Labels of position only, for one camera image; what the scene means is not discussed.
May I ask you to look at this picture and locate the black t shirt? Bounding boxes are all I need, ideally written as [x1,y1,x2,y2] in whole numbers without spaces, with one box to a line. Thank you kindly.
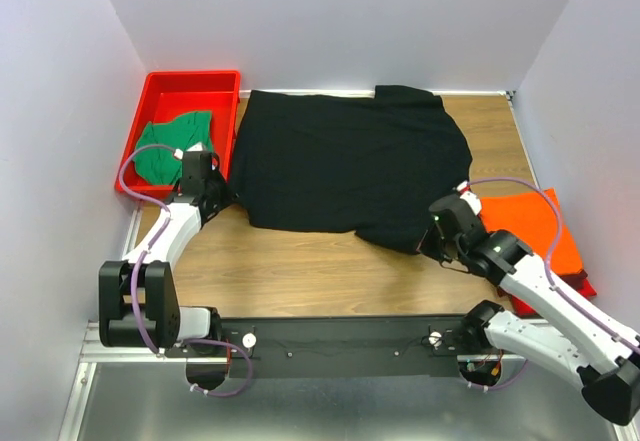
[229,85,472,255]

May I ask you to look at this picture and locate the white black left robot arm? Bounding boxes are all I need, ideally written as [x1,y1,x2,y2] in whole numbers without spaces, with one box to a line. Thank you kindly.
[98,143,235,356]

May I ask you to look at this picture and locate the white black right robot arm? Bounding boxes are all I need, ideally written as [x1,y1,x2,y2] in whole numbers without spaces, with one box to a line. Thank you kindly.
[427,193,639,426]

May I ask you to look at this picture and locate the green crumpled t shirt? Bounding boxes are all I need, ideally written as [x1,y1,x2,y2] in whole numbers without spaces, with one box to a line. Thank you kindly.
[133,111,215,186]

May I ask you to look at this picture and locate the orange folded t shirt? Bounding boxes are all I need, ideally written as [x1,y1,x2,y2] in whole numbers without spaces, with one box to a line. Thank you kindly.
[480,192,585,276]

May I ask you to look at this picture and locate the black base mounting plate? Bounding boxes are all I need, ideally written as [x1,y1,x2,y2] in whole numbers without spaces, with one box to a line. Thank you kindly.
[218,315,488,379]

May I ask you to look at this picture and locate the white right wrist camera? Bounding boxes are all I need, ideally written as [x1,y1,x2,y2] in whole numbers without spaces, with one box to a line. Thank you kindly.
[456,183,482,215]

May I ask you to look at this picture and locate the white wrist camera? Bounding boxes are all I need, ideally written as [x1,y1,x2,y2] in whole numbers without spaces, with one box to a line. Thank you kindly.
[456,183,482,215]
[172,143,207,161]

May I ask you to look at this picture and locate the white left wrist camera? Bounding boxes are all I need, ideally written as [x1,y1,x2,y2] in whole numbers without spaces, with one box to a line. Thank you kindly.
[172,143,207,161]

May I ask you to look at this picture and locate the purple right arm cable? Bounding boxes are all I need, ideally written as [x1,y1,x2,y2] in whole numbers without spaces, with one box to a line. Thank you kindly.
[457,176,640,392]

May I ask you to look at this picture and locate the aluminium frame rail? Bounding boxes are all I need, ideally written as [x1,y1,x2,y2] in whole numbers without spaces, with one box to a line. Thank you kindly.
[79,322,169,363]

